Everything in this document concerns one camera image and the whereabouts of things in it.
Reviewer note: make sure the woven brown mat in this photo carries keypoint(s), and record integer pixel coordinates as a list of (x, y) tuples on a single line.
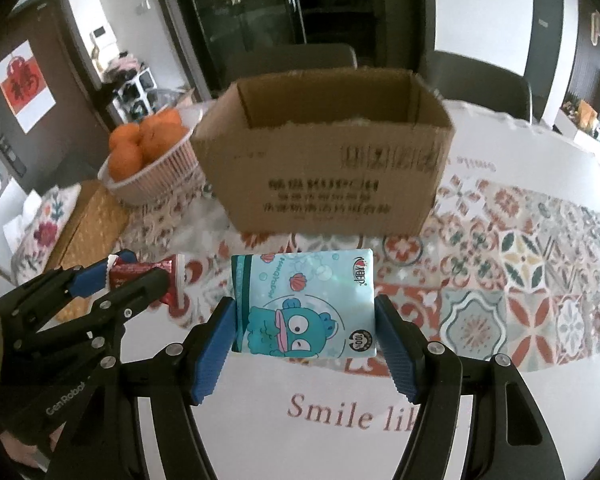
[(95, 225)]

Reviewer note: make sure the red and white door poster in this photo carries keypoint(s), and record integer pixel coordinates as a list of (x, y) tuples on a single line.
[(25, 85)]

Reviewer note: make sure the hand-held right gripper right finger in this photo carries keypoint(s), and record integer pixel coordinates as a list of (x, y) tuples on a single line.
[(397, 360)]

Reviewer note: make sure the white low media console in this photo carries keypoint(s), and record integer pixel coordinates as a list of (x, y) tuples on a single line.
[(580, 135)]

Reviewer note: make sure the wall intercom panel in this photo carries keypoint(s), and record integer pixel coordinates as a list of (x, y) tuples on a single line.
[(100, 33)]

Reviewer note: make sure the patterned tablecloth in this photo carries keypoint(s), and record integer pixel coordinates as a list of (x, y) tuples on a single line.
[(505, 260)]

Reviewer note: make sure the black glass cabinet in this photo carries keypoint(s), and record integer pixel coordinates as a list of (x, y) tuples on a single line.
[(240, 5)]

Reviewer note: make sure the white ribbed plastic basket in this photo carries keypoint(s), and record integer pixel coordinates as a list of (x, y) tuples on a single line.
[(155, 175)]

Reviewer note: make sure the gold wall ornament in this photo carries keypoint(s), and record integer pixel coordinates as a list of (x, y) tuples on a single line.
[(596, 25)]

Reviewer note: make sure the dark grey dining chair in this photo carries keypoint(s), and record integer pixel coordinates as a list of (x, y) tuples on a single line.
[(480, 90), (290, 60)]

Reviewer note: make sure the light blue cartoon tissue pack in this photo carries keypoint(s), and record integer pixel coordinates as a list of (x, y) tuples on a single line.
[(305, 310)]

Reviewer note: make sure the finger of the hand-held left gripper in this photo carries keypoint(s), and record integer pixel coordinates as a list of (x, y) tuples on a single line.
[(140, 292), (92, 277)]

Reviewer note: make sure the brown wooden door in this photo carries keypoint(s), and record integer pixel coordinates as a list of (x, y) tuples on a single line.
[(65, 45)]

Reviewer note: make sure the dark interior door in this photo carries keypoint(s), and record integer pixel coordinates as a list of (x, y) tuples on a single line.
[(545, 20)]

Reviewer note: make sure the brown cardboard box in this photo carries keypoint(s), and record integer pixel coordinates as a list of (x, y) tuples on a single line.
[(330, 180)]

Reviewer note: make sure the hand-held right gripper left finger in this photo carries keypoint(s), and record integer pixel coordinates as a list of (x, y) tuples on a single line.
[(212, 355)]

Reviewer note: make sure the pile of oranges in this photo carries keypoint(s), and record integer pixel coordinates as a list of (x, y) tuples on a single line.
[(125, 160)]

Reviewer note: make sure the white shoe rack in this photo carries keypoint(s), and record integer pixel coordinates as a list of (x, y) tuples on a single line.
[(140, 82)]

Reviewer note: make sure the red snack packet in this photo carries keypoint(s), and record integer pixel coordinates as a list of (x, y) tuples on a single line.
[(167, 280)]

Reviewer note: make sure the floral seat cushion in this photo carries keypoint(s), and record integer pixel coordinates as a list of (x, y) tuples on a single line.
[(45, 230)]

